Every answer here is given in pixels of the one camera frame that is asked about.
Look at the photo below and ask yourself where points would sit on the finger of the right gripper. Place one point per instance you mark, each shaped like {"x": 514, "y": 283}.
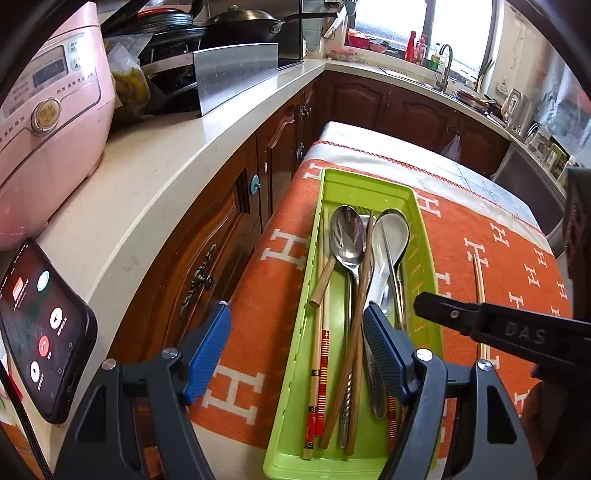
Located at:
{"x": 456, "y": 315}

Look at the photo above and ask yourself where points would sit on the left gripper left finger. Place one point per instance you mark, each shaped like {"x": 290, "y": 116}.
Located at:
{"x": 103, "y": 440}

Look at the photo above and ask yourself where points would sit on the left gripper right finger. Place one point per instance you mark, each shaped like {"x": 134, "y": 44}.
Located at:
{"x": 488, "y": 441}

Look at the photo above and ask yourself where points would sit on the dark wooden chopstick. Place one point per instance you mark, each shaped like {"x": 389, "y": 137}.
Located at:
{"x": 335, "y": 409}

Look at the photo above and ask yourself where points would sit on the white ceramic soup spoon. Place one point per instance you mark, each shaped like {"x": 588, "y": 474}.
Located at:
{"x": 381, "y": 290}

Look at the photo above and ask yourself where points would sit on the small dark steel spoon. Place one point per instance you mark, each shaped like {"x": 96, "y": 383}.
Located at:
{"x": 378, "y": 396}

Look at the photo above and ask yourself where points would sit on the brown wooden chopstick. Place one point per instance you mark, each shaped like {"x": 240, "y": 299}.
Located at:
{"x": 356, "y": 343}

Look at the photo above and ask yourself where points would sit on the large steel spoon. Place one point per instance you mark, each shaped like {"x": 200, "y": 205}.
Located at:
{"x": 348, "y": 240}

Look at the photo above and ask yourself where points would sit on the pale chopstick red handle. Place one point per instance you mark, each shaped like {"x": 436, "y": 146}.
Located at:
{"x": 316, "y": 368}

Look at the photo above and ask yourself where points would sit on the pale chopstick red band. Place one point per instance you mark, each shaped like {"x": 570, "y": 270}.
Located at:
{"x": 323, "y": 368}

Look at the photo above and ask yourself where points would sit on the steel fork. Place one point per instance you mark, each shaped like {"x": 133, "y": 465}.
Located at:
{"x": 367, "y": 216}

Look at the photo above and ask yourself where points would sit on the steel spoon with wooden handle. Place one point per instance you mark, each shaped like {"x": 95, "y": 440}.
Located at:
{"x": 323, "y": 282}

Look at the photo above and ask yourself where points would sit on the white kitchen countertop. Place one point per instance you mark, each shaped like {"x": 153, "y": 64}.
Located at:
{"x": 106, "y": 236}

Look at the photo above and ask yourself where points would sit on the kitchen faucet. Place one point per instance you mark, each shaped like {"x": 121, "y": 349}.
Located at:
{"x": 444, "y": 67}

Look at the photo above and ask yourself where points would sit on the green plastic utensil tray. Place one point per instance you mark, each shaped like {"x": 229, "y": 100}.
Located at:
{"x": 285, "y": 454}

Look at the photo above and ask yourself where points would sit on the orange blanket with H pattern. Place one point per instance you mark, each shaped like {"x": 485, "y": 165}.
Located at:
{"x": 250, "y": 420}

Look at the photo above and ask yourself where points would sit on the black smartphone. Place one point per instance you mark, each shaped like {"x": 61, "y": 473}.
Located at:
{"x": 49, "y": 330}

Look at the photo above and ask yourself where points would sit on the pink rice cooker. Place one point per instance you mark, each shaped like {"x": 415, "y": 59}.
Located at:
{"x": 54, "y": 125}

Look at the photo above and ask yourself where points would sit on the steel splash guard panel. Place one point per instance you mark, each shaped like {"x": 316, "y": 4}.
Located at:
{"x": 224, "y": 72}

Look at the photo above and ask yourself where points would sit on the black wok with lid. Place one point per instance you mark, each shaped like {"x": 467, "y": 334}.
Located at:
{"x": 238, "y": 26}

